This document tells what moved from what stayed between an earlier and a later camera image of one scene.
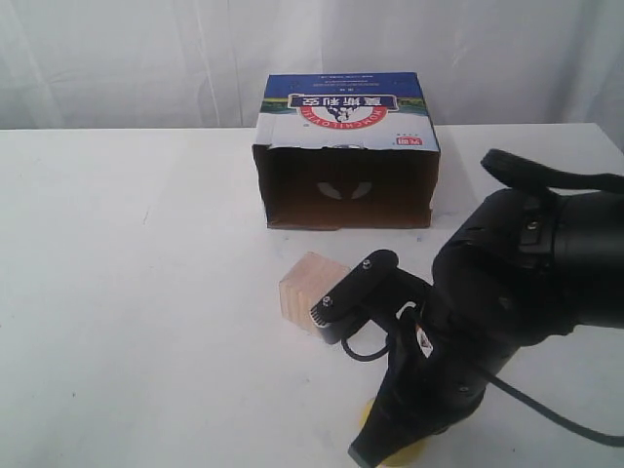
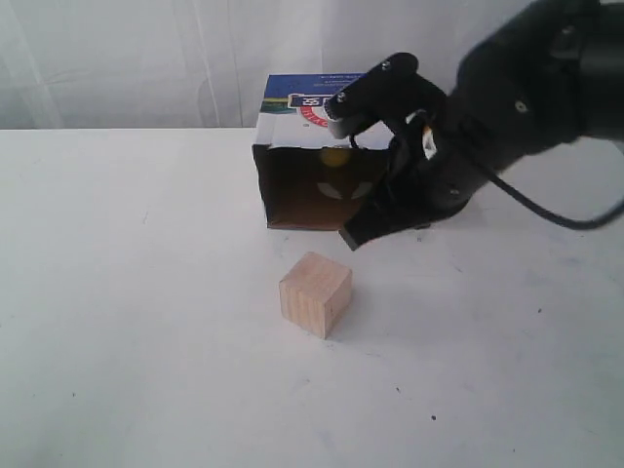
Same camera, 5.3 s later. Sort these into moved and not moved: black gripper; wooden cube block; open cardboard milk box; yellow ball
Moved: yellow ball; black gripper
Not moved: wooden cube block; open cardboard milk box
